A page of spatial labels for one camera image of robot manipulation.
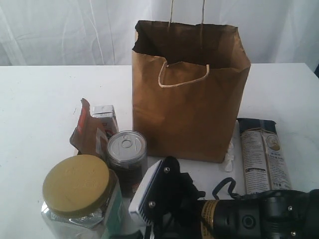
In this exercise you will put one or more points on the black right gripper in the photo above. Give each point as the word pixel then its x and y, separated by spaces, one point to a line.
pixel 174 209

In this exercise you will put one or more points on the white crumpled lump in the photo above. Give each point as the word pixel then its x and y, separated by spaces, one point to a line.
pixel 229 157
pixel 227 166

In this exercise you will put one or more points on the white paper bits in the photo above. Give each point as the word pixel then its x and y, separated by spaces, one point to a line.
pixel 230 148

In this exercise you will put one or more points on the white blue milk carton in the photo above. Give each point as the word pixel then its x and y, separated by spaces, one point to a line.
pixel 106 114

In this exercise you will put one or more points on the white crumpled lump lower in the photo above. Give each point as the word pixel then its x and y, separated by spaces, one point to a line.
pixel 227 166

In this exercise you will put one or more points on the white crumpled lump middle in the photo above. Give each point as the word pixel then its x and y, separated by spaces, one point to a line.
pixel 229 157

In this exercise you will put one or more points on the silver pull-tab can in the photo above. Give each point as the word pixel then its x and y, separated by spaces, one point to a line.
pixel 127 154

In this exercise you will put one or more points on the brown paper bag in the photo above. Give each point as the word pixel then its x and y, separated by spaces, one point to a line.
pixel 188 83

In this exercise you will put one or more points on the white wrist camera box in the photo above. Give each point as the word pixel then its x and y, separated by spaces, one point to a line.
pixel 139 201

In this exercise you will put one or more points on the brown snack pouch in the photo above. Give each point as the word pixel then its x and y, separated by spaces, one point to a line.
pixel 89 136

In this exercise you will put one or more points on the clear jar yellow lid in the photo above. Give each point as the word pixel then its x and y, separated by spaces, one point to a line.
pixel 82 199

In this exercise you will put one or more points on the long spaghetti packet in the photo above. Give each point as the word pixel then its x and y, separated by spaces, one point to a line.
pixel 263 161

